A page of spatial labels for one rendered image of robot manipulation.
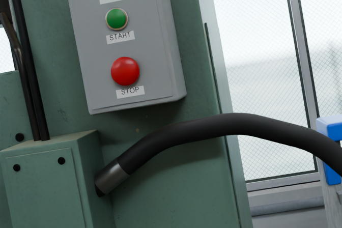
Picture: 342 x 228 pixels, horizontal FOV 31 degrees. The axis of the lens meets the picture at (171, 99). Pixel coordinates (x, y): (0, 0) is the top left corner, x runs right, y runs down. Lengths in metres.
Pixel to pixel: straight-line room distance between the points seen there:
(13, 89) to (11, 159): 0.15
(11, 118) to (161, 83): 0.24
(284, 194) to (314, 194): 0.10
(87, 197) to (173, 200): 0.11
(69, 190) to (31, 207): 0.05
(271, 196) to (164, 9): 1.64
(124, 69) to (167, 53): 0.05
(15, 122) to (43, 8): 0.15
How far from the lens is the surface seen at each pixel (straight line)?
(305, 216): 2.26
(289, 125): 0.67
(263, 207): 2.24
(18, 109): 0.81
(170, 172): 0.72
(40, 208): 0.68
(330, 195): 1.58
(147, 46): 0.65
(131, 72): 0.64
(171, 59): 0.65
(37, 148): 0.67
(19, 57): 0.73
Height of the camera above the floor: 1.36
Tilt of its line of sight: 3 degrees down
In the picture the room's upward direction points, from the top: 10 degrees counter-clockwise
